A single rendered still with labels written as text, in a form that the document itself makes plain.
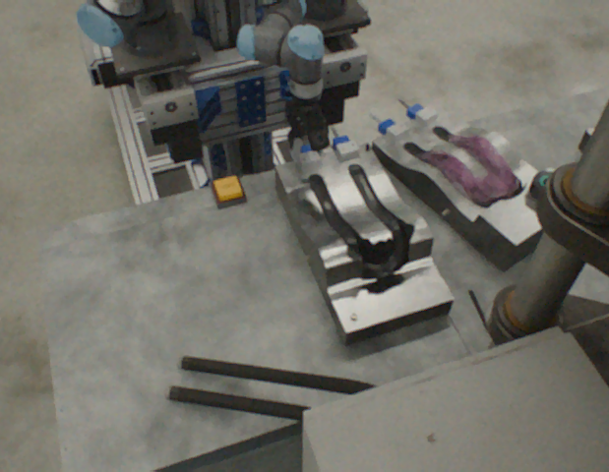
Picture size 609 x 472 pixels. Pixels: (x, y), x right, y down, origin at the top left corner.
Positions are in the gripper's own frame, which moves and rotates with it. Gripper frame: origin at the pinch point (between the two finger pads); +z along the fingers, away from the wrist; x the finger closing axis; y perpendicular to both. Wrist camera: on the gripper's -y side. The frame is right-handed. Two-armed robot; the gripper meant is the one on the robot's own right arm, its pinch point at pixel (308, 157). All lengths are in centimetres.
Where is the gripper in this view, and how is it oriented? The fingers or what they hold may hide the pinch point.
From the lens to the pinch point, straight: 161.7
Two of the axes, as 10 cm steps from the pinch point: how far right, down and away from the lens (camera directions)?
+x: -9.5, 2.6, -2.0
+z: 0.1, 6.2, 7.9
